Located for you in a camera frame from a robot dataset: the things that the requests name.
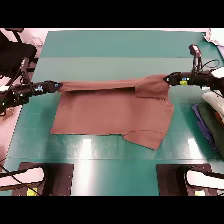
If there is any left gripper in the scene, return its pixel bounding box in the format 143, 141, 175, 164
33, 80, 63, 96

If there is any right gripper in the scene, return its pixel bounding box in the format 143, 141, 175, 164
164, 72, 192, 87

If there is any brown T-shirt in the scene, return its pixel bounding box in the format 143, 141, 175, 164
49, 73, 175, 151

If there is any white garment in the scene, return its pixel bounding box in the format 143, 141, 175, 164
201, 91, 224, 116

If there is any black chair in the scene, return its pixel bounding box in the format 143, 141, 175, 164
0, 28, 38, 80

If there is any blue garment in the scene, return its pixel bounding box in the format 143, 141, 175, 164
191, 103, 222, 158

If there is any orange garment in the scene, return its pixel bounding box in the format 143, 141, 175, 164
214, 111, 224, 127

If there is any heap of clothes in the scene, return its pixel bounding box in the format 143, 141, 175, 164
203, 28, 224, 58

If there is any dark green garment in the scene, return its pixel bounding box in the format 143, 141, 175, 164
199, 105, 224, 159

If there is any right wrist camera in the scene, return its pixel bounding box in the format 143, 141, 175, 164
188, 43, 204, 73

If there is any black cable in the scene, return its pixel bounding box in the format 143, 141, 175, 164
199, 58, 222, 73

